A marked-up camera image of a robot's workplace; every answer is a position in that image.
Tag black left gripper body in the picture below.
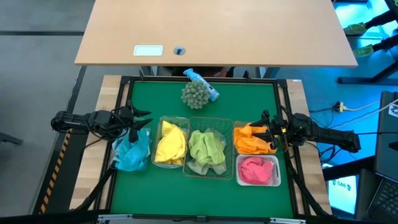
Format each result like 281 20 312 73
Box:
115 98 140 144

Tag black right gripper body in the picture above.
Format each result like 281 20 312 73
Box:
262 109 296 151

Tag teal blue microfiber towel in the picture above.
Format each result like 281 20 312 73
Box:
116 129 152 172

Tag grey-blue microfiber towel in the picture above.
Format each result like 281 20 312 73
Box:
111 138 122 163

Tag pink microfiber towel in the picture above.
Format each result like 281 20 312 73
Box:
238 156 274 185

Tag blue spray bottle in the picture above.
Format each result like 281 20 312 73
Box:
182 68 221 103

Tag lime green microfiber towel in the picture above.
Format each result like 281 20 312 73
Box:
188 129 227 166

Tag white plastic basket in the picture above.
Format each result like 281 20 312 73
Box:
235 154 282 187

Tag green spiky ball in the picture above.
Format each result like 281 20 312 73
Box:
181 80 211 110

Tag white rectangular desk plate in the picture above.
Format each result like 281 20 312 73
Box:
133 45 164 57

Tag green table mat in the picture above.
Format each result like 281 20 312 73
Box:
110 80 295 218

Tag black side desk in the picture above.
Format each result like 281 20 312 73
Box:
322 154 379 220

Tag black base with hazard stripes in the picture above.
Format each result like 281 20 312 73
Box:
32 124 90 216

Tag black desk foot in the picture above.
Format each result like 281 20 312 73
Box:
338 58 398 85

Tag white screen with SA6 text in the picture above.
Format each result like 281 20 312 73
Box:
328 175 358 215

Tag beige wooden desk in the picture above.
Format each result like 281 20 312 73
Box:
75 0 359 68

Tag black case with white sticker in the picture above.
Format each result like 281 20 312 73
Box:
374 90 398 183

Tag grey furniture foot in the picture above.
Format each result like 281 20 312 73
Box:
0 131 24 146

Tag person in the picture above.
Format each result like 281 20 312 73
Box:
343 8 398 59

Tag black laptop keyboard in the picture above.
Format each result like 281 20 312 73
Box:
368 178 398 224

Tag black aluminium table frame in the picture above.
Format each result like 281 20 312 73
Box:
70 73 332 224

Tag copper wire basket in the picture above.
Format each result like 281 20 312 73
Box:
183 116 236 180

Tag silver frame bracket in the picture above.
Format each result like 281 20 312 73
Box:
98 213 134 223
269 217 307 224

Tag white floor cable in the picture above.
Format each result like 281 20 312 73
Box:
340 98 398 128

